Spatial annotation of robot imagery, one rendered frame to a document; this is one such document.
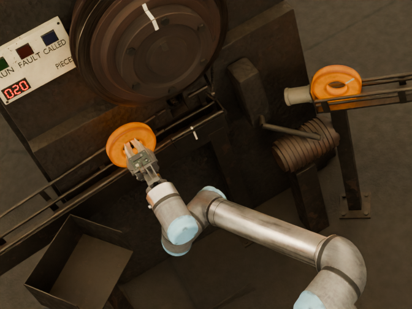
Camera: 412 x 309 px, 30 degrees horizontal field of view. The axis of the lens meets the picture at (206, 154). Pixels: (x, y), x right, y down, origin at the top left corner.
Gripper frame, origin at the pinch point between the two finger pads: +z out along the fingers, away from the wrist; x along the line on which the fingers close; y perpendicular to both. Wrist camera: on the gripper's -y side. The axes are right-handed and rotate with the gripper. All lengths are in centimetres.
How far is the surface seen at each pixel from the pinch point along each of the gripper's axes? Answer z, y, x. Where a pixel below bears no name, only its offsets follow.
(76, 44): 16.9, 33.2, -0.4
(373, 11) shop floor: 50, -104, -133
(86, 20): 15.7, 42.1, -5.7
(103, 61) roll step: 9.7, 30.5, -4.4
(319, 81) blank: -11, -8, -62
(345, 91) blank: -17, -13, -68
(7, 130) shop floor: 100, -116, 45
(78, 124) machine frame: 14.8, -1.0, 10.9
